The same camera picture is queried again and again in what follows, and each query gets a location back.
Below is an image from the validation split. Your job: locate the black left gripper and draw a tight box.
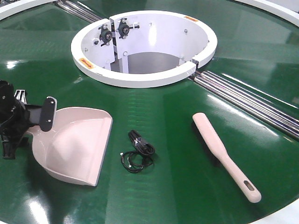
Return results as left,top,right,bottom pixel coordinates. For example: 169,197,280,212
0,80,57,159

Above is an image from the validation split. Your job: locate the pink plastic dustpan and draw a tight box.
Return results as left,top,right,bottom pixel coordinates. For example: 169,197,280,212
27,107,113,186

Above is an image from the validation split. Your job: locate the black cable bundle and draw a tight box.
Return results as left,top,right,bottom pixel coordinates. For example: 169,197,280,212
120,129,156,174

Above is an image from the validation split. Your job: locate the pink hand brush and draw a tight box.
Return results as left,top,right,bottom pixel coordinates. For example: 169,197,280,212
192,112,262,203

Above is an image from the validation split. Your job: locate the green conveyor belt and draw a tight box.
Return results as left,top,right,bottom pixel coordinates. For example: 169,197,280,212
0,3,299,224

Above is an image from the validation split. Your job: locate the white outer rim left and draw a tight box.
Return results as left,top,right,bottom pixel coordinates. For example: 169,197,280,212
0,0,54,20

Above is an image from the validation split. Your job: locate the white rim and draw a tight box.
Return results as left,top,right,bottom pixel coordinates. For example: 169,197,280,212
0,0,54,20
237,0,299,27

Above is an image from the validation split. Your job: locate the far steel roller strip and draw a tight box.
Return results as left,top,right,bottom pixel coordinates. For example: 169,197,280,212
55,0,103,23

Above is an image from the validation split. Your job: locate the steel roller strip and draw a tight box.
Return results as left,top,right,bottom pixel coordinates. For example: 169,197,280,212
189,70,299,140
55,0,103,23

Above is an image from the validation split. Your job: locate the near steel roller strip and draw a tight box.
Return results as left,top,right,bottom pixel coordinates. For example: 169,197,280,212
189,70,299,140

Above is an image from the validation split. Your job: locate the white outer rim right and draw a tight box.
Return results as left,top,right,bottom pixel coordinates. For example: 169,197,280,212
237,0,299,27

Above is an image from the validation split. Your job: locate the left black bearing mount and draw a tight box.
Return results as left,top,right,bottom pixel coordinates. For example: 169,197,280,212
99,25,113,46

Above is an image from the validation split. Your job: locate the black bearing mount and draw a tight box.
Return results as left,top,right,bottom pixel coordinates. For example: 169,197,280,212
116,18,140,39
99,25,113,46

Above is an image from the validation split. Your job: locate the right black bearing mount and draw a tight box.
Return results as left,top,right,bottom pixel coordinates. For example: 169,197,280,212
116,18,140,39

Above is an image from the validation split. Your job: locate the white central ring housing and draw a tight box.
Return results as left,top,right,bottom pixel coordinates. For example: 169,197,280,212
71,10,218,88

